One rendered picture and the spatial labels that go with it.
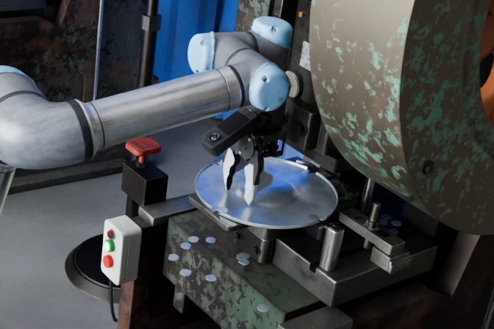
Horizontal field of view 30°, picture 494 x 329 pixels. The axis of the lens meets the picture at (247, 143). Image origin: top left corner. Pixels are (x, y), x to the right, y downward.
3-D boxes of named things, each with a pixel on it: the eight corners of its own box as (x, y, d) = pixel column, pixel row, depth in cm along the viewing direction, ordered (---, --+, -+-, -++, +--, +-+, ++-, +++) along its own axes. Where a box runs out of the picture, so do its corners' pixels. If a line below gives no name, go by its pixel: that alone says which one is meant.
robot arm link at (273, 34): (242, 15, 168) (281, 13, 173) (233, 70, 173) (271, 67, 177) (263, 29, 162) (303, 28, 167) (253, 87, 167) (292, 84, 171)
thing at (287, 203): (165, 183, 185) (165, 179, 184) (262, 147, 205) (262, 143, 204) (270, 246, 168) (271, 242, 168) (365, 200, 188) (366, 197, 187)
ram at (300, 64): (308, 160, 178) (335, 13, 165) (259, 128, 188) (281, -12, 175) (370, 145, 188) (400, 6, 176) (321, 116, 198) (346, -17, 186)
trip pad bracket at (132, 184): (139, 252, 208) (147, 176, 200) (116, 233, 214) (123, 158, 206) (161, 247, 212) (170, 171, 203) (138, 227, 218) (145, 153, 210)
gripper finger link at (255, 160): (264, 185, 176) (264, 140, 174) (258, 187, 175) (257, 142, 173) (248, 181, 179) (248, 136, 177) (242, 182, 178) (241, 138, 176)
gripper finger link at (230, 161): (246, 185, 187) (261, 151, 182) (223, 191, 184) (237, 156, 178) (238, 175, 189) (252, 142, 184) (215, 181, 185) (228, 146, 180)
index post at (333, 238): (327, 272, 177) (336, 229, 173) (317, 264, 179) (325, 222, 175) (337, 269, 179) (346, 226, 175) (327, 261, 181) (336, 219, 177)
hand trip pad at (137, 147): (134, 182, 203) (137, 151, 200) (120, 170, 207) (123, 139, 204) (161, 176, 207) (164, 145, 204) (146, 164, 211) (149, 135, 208)
